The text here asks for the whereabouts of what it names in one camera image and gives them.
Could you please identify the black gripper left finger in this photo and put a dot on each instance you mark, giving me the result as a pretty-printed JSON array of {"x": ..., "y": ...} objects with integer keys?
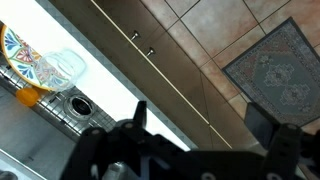
[{"x": 106, "y": 150}]

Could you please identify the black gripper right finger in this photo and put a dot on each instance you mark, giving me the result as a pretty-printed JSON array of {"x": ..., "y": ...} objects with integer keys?
[{"x": 283, "y": 146}]

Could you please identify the patterned floor rug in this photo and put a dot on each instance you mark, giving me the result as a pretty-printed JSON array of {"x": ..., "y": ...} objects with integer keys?
[{"x": 280, "y": 73}]

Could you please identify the clear drinking glass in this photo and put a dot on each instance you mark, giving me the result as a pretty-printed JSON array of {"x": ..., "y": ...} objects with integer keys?
[{"x": 63, "y": 68}]

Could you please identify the brown base cabinet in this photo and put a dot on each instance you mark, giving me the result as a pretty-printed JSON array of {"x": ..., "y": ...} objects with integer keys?
[{"x": 160, "y": 73}]

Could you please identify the orange round object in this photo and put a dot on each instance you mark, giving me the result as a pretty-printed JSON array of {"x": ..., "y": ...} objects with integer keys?
[{"x": 28, "y": 96}]

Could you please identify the metal cabinet knob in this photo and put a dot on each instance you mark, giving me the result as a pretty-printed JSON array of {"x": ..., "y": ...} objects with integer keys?
[
  {"x": 150, "y": 52},
  {"x": 134, "y": 35}
]

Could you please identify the colourful patterned plate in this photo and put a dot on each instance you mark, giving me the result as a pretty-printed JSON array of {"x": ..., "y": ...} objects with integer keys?
[{"x": 23, "y": 56}]

